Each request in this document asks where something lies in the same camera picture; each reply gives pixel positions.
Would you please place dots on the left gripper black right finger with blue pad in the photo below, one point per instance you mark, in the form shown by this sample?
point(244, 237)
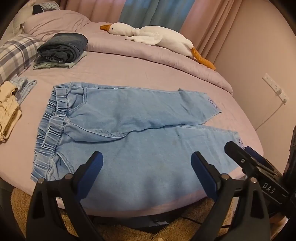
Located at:
point(250, 220)

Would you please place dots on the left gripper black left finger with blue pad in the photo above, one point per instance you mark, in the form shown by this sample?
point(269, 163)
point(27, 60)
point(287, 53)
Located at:
point(44, 221)

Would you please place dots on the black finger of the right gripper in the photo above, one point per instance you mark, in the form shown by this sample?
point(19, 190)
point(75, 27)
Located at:
point(251, 162)

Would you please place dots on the light blue denim pants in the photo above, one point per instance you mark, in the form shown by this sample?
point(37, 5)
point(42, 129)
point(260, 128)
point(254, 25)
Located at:
point(146, 138)

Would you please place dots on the tan shaggy rug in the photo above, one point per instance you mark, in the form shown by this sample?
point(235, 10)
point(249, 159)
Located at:
point(180, 224)

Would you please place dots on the pink bed sheet mattress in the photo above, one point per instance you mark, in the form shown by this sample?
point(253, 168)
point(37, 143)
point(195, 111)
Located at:
point(17, 154)

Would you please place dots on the beige knit garment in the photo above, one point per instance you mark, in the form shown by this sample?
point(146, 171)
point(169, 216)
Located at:
point(10, 110)

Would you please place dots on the small light denim garment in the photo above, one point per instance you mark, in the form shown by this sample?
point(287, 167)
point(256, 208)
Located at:
point(23, 87)

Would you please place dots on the pink and blue curtains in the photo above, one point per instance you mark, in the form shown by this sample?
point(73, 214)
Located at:
point(206, 23)

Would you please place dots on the white goose plush toy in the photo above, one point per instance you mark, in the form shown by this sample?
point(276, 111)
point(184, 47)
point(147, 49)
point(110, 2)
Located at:
point(158, 36)

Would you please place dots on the plaid pillow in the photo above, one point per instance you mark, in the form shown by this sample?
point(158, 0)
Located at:
point(17, 55)

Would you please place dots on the pink duvet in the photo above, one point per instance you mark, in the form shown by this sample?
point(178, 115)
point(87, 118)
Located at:
point(45, 25)

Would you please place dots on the white wall power strip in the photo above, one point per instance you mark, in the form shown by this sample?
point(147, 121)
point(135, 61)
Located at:
point(276, 88)

